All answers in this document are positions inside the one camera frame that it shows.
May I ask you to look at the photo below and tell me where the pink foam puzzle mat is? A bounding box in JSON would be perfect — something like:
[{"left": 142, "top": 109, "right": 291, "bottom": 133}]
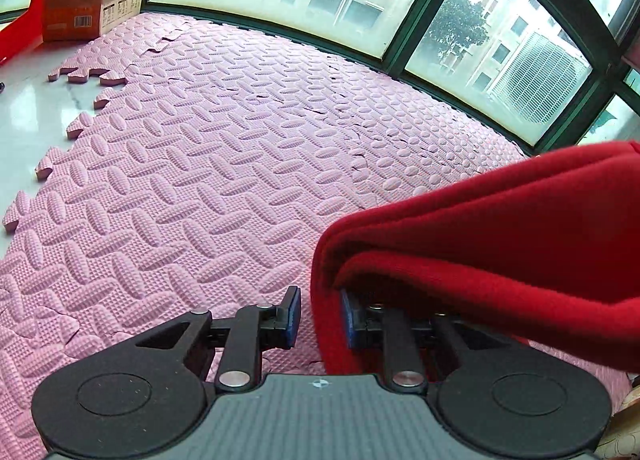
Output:
[{"left": 0, "top": 11, "right": 632, "bottom": 460}]

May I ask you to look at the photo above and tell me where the red fleece garment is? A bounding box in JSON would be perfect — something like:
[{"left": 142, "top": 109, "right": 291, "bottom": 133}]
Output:
[{"left": 311, "top": 140, "right": 640, "bottom": 383}]

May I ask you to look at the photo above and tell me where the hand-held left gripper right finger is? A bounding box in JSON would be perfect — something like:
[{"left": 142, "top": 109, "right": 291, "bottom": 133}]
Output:
[{"left": 340, "top": 288, "right": 506, "bottom": 394}]

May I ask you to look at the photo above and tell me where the green window frame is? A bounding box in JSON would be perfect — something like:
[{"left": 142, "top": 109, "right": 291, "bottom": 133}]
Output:
[{"left": 0, "top": 0, "right": 640, "bottom": 157}]

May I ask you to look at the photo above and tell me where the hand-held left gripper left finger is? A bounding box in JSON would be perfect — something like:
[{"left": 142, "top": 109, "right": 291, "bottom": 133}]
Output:
[{"left": 121, "top": 285, "right": 302, "bottom": 393}]

